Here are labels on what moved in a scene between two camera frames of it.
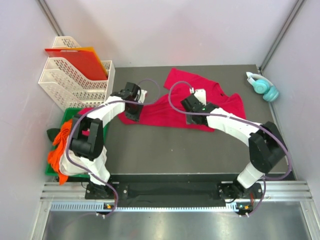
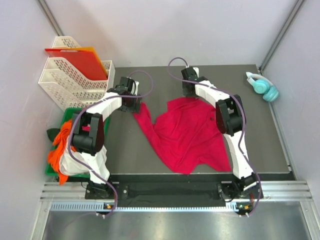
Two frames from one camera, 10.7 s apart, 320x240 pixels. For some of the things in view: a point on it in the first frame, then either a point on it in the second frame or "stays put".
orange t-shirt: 55,157 stays put
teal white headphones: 261,85 stays put
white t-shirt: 97,167 stays put
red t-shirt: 164,109 → 189,135
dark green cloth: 52,132 stays put
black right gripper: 189,119 → 185,90
